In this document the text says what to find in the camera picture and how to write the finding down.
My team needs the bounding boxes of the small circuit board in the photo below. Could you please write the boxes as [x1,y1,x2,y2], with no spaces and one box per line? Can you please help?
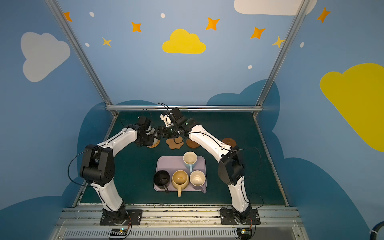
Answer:
[109,228,128,240]
[236,228,252,240]

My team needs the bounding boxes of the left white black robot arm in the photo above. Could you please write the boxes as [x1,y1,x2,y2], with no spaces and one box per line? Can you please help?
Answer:
[80,118,159,226]

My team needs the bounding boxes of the woven rattan round coaster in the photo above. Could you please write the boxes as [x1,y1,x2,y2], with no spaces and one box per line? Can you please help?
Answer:
[147,141,160,148]

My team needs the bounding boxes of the lavender mug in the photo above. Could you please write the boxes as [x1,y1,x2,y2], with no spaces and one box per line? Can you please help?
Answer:
[190,170,207,194]

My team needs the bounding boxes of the right small circuit board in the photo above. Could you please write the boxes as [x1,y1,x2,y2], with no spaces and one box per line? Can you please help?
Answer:
[236,228,252,240]

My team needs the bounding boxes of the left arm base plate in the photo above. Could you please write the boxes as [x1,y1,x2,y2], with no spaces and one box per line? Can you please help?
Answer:
[100,209,143,226]

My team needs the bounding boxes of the light blue mug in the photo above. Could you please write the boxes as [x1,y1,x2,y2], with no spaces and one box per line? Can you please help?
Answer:
[183,152,198,173]

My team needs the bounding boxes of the yellow mug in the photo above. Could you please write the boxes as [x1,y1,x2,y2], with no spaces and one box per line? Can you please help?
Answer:
[172,170,190,198]

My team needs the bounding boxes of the left small circuit board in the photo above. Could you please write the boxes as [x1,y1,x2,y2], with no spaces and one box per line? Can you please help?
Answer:
[109,228,128,240]

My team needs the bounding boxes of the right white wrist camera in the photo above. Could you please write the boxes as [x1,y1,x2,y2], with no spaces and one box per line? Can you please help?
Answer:
[160,107,184,127]

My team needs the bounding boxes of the aluminium frame rail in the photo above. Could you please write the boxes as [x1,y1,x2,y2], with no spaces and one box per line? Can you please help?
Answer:
[106,105,263,112]

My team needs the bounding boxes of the lavender plastic tray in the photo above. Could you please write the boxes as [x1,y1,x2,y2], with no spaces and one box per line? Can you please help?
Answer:
[153,155,208,193]

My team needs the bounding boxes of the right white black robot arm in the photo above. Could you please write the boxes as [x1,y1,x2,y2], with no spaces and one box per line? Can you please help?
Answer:
[157,113,252,224]

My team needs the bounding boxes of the dark wooden round coaster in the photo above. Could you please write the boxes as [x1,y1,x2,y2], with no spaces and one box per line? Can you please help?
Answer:
[187,139,200,149]

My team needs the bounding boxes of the flower shaped cork coaster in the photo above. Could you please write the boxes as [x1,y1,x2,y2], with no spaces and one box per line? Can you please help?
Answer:
[166,137,184,150]

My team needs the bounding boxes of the brown wooden round coaster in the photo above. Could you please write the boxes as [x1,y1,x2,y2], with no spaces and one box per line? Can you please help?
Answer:
[222,138,237,148]

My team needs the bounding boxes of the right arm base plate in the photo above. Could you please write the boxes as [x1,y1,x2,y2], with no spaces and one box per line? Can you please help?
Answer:
[219,208,261,225]

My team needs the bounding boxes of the black mug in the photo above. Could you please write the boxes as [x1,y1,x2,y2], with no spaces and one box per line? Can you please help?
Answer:
[153,170,170,194]

